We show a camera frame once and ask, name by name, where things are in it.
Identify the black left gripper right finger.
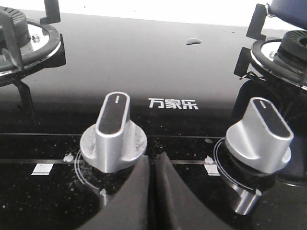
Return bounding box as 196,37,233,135
155,152,231,230

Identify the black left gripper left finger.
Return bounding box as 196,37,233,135
79,156,150,230

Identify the right black pot support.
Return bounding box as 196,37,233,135
234,3,307,90

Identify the black pot support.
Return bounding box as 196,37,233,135
234,3,307,90
0,0,63,77

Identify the left black pot support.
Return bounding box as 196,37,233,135
0,0,63,77

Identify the blue pot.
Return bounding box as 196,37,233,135
269,0,307,29

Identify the silver left stove knob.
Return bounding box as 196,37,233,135
80,92,147,173

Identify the silver stove knob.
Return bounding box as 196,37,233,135
225,97,294,174
80,92,147,173

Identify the silver right stove knob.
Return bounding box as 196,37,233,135
225,97,294,174

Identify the black glass gas stove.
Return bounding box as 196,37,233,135
0,13,307,230

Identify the right black burner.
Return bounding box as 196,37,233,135
273,30,307,74

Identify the black burner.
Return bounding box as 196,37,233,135
0,6,30,47
273,30,307,74

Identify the left black burner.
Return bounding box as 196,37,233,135
0,6,30,47

